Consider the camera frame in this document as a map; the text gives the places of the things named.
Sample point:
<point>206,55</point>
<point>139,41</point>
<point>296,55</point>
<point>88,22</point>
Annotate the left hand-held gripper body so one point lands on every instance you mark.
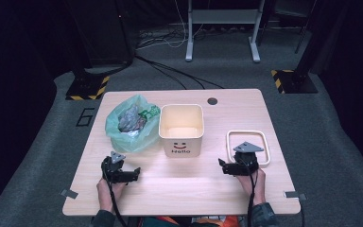
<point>112,170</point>

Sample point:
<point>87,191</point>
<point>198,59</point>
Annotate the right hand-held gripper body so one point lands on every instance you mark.
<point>245,162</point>

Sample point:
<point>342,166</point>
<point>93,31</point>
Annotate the green plastic bag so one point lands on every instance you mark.
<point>126,143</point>

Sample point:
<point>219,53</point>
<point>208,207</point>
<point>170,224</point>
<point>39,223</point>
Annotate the cream plastic bin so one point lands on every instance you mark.
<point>182,146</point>

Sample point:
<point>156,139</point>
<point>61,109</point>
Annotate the person's left hand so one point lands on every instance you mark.
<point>108,195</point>

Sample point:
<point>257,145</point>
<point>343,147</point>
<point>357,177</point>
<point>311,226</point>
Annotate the person's right hand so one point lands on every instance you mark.
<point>258,189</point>

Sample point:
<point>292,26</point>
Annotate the grey tape piece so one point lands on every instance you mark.
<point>294,195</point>
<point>69,193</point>

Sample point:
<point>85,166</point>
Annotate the crumpled grey wrapper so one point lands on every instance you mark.
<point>129,121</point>

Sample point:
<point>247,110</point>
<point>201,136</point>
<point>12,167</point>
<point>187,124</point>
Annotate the crumpled green wrapper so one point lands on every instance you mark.
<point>149,112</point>

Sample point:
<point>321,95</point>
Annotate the dark round table grommet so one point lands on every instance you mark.
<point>212,101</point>

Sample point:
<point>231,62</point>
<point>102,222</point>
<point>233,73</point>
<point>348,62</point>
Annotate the person's orange clothing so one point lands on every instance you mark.
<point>176,221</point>

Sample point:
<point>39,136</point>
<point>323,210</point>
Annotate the black stand with striped base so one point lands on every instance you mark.
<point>86,85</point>
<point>296,80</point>

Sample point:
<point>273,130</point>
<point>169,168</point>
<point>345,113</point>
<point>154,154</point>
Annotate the dark cabinet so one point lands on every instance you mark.
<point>107,31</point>

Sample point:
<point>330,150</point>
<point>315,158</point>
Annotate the white metal stand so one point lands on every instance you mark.
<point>225,15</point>

